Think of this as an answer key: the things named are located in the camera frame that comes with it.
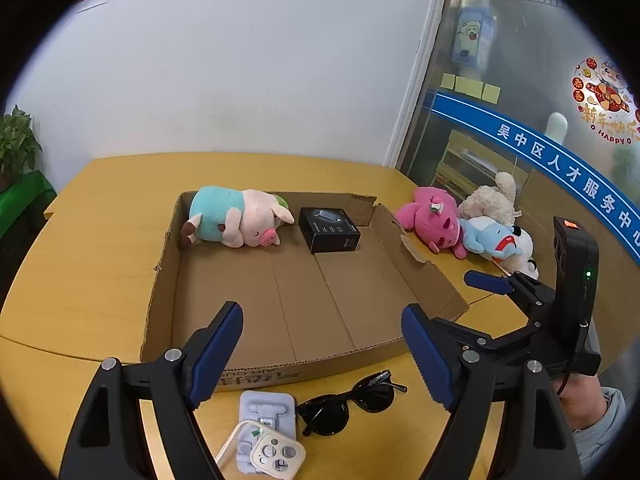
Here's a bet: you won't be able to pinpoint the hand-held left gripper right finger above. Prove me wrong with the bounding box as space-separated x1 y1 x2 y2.
401 303 587 480

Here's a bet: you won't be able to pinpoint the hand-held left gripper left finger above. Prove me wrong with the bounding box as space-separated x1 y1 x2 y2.
59 301 245 480

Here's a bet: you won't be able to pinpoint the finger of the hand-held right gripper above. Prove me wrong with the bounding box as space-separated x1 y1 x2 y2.
463 269 553 317
432 316 545 367

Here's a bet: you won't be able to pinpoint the person's right forearm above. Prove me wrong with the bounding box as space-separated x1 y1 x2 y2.
572 386 629 480

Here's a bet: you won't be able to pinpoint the wooden desktop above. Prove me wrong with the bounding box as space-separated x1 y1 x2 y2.
0 152 640 480

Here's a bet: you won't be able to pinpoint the person's right hand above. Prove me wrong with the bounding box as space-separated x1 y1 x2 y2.
556 372 609 432

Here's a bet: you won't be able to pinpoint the blue plush toy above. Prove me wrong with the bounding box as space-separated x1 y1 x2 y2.
458 217 517 261

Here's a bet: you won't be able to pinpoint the white spotted plush toy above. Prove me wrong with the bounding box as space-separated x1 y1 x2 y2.
492 224 541 281

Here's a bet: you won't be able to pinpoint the pale blue folding phone stand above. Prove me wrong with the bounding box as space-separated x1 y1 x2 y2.
238 389 297 476

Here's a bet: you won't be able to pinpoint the beige plush toy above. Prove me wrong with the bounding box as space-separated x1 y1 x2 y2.
458 171 519 227

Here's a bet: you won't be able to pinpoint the pink plush toy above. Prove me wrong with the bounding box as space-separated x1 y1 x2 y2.
394 186 469 260

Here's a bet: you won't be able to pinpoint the shallow cardboard box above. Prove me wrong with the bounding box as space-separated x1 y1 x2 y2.
139 190 470 394

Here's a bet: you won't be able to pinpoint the cream phone case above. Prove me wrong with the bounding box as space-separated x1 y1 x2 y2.
214 420 306 471

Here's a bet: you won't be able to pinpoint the black sunglasses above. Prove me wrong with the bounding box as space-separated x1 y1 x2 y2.
295 369 409 438

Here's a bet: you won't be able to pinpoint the yellow shelf behind glass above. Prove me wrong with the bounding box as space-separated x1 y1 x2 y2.
434 129 532 197

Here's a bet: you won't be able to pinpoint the blue glass banner strip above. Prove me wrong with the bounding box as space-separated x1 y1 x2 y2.
430 90 640 262

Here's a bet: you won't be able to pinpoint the pig plush in teal shirt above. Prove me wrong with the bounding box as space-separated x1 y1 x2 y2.
179 185 296 251

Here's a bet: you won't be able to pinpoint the small black product box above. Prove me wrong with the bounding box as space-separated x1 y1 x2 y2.
298 206 362 255

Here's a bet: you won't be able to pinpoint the festive red window sticker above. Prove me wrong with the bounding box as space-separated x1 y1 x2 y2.
572 56 640 146

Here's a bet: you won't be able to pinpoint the green plant stand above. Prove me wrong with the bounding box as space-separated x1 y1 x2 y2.
0 170 59 243

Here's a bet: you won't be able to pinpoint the cartoon pig poster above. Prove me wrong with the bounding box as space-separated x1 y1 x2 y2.
449 0 497 69

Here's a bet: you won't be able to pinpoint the potted green plant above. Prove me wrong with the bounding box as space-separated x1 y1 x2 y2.
0 104 44 192

